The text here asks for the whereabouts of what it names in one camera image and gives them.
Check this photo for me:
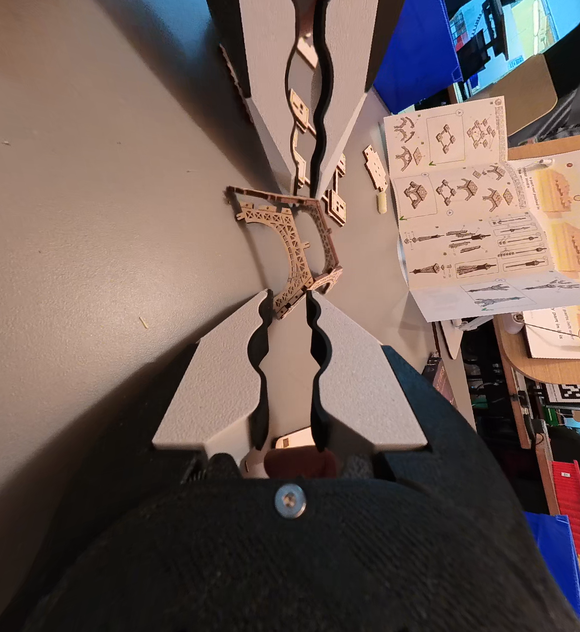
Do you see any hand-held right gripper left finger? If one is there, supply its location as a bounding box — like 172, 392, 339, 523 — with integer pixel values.
152, 289, 274, 465

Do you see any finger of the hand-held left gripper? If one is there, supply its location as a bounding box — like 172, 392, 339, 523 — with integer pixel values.
239, 0, 304, 197
311, 0, 385, 198

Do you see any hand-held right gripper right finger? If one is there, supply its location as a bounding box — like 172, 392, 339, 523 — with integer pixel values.
306, 290, 429, 454

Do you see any wooden arch frame assembly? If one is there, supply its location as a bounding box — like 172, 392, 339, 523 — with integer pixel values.
225, 186, 344, 297

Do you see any grey desk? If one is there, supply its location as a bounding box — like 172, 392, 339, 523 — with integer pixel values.
0, 0, 476, 630

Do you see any person's right hand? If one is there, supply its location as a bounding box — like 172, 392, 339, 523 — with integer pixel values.
264, 446, 340, 480

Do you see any plain blue plastic bin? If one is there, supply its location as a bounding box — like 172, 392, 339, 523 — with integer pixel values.
373, 0, 464, 115

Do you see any dark purple puzzle box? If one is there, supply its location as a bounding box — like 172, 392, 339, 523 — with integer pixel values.
420, 352, 457, 407

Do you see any wooden sheet with long parts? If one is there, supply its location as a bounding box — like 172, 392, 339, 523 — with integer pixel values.
242, 426, 316, 479

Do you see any folded paper instruction sheet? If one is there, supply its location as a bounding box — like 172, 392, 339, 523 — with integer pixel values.
383, 95, 580, 325

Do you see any cross-shaped wooden plate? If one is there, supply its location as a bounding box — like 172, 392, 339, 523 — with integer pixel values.
362, 144, 389, 192

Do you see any large yellow instruction poster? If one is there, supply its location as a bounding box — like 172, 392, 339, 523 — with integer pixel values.
492, 129, 580, 387

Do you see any tan chair back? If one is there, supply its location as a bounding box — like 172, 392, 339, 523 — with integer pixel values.
506, 53, 561, 135

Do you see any black and white marker tag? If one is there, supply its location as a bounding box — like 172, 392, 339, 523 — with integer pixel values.
546, 382, 580, 407

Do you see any red ribbed storage bin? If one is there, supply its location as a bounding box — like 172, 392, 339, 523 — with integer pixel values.
551, 460, 580, 544

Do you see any blue bin with printed tag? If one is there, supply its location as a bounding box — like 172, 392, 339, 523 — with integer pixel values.
523, 513, 580, 632

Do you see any white plastic bracket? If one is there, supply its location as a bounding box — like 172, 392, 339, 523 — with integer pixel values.
449, 316, 525, 337

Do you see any wooden four-square connector frame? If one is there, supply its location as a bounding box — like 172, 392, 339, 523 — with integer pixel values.
288, 88, 348, 229

